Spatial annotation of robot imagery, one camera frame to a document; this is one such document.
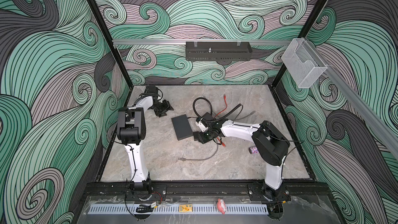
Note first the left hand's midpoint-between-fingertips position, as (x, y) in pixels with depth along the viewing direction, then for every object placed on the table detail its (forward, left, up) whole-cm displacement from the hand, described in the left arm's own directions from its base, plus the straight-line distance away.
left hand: (170, 109), depth 101 cm
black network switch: (-12, -8, -3) cm, 15 cm away
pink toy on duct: (-52, -29, +1) cm, 60 cm away
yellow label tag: (-53, -13, -3) cm, 55 cm away
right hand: (-19, -20, -4) cm, 28 cm away
